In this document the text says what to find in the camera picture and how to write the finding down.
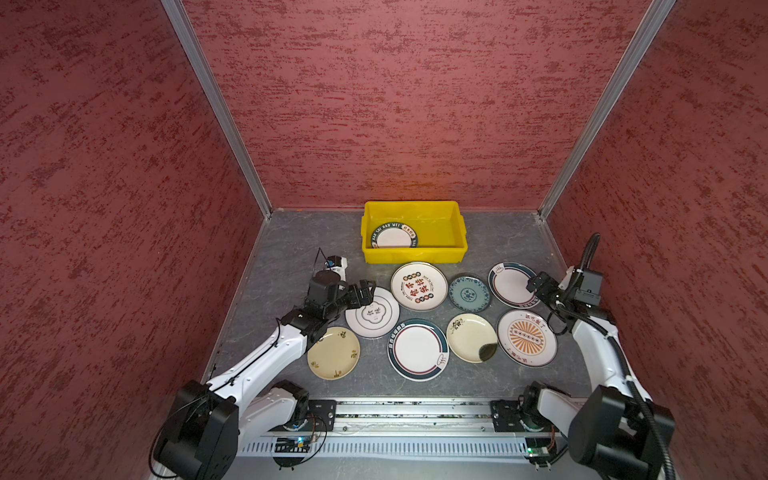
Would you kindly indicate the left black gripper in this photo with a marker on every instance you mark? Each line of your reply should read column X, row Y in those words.
column 366, row 295

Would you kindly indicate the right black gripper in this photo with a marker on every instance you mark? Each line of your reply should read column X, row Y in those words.
column 547, row 284

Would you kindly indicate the white plate green red rim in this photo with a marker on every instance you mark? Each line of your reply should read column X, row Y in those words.
column 508, row 282

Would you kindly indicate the white plate green lettered rim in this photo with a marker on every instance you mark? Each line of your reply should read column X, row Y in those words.
column 394, row 235

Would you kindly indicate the cream plate small flowers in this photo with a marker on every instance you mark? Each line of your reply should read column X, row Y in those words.
column 335, row 355

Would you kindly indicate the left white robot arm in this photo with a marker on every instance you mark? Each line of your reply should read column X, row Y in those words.
column 207, row 421

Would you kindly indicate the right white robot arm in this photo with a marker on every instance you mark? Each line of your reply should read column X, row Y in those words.
column 618, row 431

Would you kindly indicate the yellow plastic bin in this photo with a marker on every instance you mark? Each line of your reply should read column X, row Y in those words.
column 440, row 226

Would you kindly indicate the white plate quatrefoil outline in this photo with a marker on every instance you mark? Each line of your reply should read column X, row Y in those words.
column 376, row 319

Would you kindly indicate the white plate red characters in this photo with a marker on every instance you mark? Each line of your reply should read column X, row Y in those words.
column 419, row 286

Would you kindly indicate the white plate orange sunburst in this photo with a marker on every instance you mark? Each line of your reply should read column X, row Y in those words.
column 526, row 338

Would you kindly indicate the small teal patterned plate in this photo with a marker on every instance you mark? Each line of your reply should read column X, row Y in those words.
column 469, row 294

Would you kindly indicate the large white plate green rim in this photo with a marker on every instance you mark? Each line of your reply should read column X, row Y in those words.
column 417, row 350

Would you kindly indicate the cream plate dark brush mark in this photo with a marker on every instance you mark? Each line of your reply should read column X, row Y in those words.
column 472, row 338

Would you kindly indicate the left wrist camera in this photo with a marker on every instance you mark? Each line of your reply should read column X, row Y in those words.
column 337, row 264

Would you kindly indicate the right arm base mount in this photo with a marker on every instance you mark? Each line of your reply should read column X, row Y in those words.
column 507, row 417

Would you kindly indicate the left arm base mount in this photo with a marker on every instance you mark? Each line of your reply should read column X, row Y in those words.
column 316, row 415

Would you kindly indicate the aluminium mounting rail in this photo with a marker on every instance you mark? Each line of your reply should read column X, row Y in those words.
column 416, row 428

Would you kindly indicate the right aluminium corner post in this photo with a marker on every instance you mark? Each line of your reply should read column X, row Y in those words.
column 646, row 31

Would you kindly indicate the aluminium corner post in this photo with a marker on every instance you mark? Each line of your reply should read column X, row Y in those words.
column 646, row 31
column 183, row 28

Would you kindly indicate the left aluminium corner post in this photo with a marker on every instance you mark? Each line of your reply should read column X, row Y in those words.
column 183, row 28

